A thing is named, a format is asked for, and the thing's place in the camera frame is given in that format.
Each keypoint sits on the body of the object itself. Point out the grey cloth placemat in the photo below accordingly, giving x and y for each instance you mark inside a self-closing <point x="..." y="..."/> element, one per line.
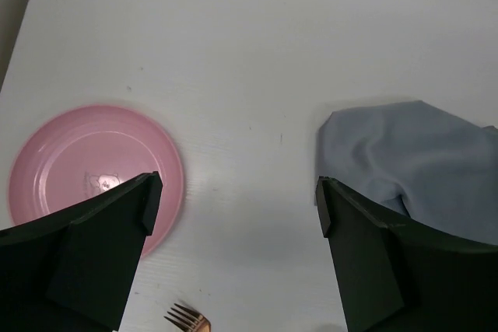
<point x="416" y="160"/>

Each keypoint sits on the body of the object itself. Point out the pink plastic plate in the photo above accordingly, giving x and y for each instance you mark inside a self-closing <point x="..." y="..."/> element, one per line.
<point x="88" y="151"/>

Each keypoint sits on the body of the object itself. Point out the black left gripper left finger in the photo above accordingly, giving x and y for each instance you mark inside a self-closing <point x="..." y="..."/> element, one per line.
<point x="72" y="270"/>

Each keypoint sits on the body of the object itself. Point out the copper fork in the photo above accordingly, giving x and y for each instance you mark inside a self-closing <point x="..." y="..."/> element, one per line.
<point x="188" y="320"/>

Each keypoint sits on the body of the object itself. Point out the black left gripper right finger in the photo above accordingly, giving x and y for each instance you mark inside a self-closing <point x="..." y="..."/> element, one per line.
<point x="396" y="274"/>

